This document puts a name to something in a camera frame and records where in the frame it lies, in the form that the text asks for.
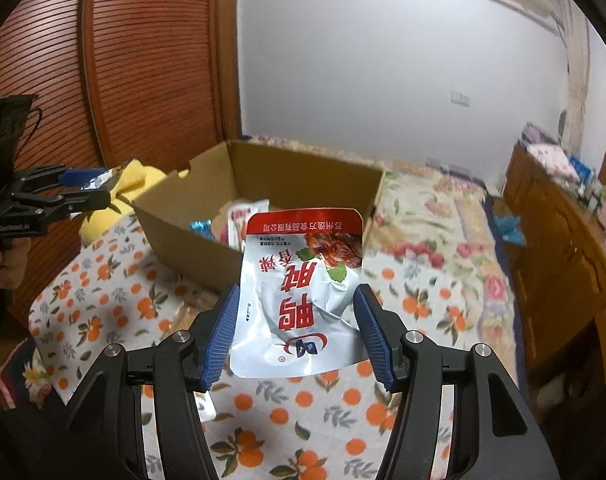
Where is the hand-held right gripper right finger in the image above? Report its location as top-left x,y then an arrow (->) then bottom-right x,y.
353,283 -> 559,480

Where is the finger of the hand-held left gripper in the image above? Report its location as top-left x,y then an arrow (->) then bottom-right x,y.
13,165 -> 108,196
3,187 -> 111,226

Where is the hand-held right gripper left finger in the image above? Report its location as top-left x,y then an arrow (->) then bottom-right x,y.
63,284 -> 244,480

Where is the small silver snack packet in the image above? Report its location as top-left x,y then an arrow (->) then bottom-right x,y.
80,167 -> 121,196

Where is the white silver snack pouch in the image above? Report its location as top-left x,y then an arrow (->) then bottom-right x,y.
230,206 -> 371,378

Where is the brown cardboard box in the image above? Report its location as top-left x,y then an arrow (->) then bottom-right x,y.
132,140 -> 386,293

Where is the person's left hand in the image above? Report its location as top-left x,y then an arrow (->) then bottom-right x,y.
0,235 -> 32,293

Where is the yellow plush toy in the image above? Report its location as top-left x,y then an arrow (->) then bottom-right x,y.
79,160 -> 190,248

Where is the clear cracker packet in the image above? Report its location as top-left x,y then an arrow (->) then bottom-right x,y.
168,292 -> 224,336

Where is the orange fruit print bedsheet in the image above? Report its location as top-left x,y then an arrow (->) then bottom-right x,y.
28,210 -> 514,480

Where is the red white drumstick packet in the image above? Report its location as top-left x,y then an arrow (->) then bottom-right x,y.
227,200 -> 270,251

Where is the floral quilt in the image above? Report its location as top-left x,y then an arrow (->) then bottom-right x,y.
243,135 -> 514,346

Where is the wooden louvered wardrobe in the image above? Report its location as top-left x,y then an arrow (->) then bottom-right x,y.
0,0 -> 244,321

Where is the blue cloth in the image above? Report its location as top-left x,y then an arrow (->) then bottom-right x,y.
490,212 -> 526,246

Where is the wooden cabinet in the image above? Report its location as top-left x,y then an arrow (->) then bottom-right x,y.
498,145 -> 606,396

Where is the dark clothing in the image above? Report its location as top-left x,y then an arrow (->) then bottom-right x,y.
0,310 -> 74,480

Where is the folded floral cloth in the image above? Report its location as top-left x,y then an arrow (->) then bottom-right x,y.
528,142 -> 581,183

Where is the purple patterned box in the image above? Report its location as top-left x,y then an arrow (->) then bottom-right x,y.
522,124 -> 559,147

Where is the blue box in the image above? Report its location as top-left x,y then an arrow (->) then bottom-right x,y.
568,157 -> 596,186

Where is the beige curtain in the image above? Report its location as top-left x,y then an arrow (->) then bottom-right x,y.
553,0 -> 591,161

